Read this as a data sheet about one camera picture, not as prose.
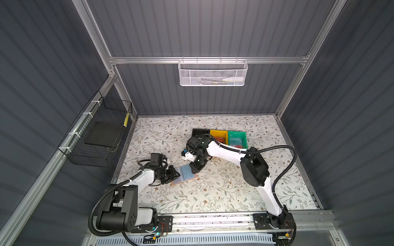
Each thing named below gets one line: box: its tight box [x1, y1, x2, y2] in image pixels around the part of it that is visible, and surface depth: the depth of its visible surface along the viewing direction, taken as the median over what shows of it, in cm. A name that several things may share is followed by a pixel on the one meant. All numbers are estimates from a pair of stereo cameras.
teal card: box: [181, 164, 196, 181], surface depth 91 cm
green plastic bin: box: [227, 130, 249, 150], surface depth 104 cm
